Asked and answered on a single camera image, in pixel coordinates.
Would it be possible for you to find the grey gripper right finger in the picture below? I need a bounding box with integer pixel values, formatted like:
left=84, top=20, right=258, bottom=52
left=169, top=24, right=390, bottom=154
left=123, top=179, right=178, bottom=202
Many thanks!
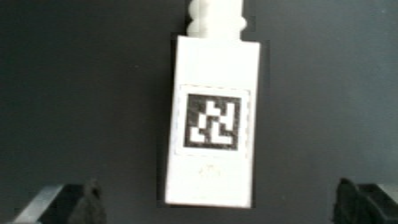
left=333, top=178, right=398, bottom=224

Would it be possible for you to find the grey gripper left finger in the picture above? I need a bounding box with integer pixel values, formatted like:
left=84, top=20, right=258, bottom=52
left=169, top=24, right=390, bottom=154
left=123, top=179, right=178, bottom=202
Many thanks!
left=11, top=179, right=107, bottom=224

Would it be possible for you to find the white tagged leg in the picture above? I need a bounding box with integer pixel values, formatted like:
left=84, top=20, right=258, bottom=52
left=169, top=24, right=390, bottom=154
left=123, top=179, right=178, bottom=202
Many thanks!
left=166, top=0, right=262, bottom=208

